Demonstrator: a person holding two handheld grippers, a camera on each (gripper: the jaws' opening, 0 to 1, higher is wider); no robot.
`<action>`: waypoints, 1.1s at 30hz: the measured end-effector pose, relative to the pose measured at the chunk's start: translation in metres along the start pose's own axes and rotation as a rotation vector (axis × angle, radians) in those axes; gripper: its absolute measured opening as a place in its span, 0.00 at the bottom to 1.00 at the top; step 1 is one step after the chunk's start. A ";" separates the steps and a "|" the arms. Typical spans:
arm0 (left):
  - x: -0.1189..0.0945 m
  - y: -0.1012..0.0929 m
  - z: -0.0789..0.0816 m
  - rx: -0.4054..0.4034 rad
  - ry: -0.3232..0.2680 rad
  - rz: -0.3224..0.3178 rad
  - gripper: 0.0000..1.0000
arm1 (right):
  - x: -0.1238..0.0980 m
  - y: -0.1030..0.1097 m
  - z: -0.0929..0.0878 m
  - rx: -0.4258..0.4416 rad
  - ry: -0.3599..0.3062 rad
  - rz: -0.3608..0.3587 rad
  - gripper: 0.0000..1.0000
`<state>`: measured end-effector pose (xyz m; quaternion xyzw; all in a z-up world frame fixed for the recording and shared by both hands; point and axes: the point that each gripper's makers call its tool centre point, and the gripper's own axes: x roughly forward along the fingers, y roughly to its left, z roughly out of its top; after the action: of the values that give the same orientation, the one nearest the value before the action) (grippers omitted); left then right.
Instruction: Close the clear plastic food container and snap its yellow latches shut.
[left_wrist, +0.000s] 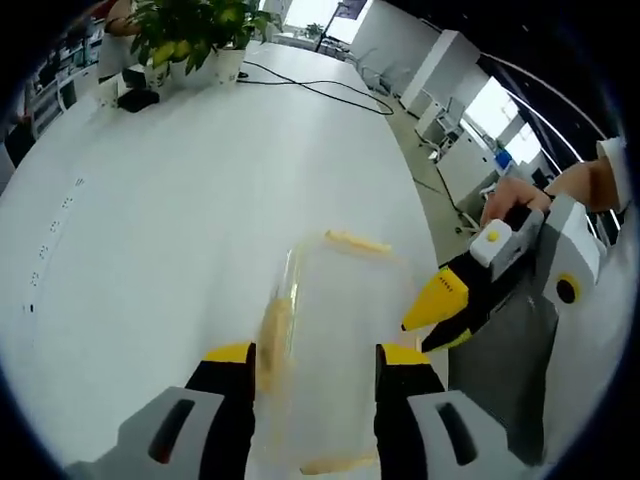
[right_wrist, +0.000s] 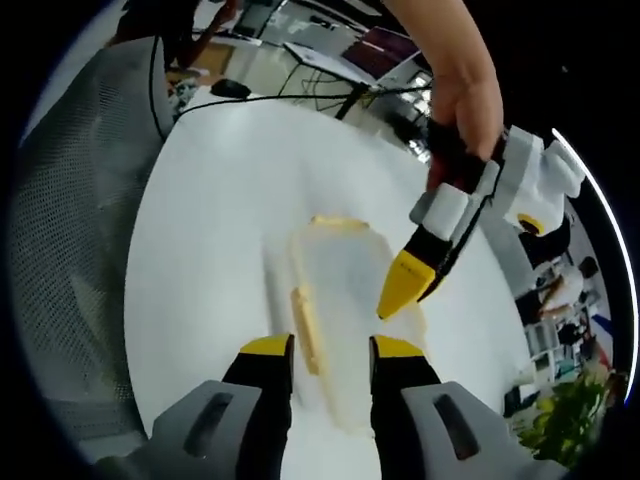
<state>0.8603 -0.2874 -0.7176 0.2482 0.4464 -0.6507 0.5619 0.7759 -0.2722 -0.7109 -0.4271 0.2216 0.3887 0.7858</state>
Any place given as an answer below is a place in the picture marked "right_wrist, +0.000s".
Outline person's left hand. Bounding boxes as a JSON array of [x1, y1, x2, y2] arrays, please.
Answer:
[[430, 67, 504, 162]]

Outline person's patterned clothing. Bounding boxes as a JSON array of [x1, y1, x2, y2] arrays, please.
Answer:
[[167, 73, 202, 109]]

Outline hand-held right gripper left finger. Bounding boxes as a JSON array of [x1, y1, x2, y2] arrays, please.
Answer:
[[149, 333, 296, 480]]

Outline black computer mouse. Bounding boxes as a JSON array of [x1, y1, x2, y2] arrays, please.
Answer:
[[209, 78, 253, 100]]

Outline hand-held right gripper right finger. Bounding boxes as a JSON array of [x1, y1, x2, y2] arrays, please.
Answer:
[[368, 334, 567, 480]]

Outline black mouse cable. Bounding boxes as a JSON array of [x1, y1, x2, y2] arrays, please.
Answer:
[[174, 83, 435, 122]]

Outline green potted plant white pot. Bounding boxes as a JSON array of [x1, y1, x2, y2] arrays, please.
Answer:
[[518, 372, 627, 462]]

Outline clear plastic box yellow buckles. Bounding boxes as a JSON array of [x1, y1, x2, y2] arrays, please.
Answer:
[[287, 213, 430, 437]]

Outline black laptop stand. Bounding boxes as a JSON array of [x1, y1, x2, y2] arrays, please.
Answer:
[[333, 82, 374, 121]]

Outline white open laptop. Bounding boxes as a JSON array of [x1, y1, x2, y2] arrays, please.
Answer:
[[283, 27, 422, 85]]

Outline grey mesh office chair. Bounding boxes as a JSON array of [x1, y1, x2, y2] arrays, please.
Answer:
[[8, 38, 175, 442]]

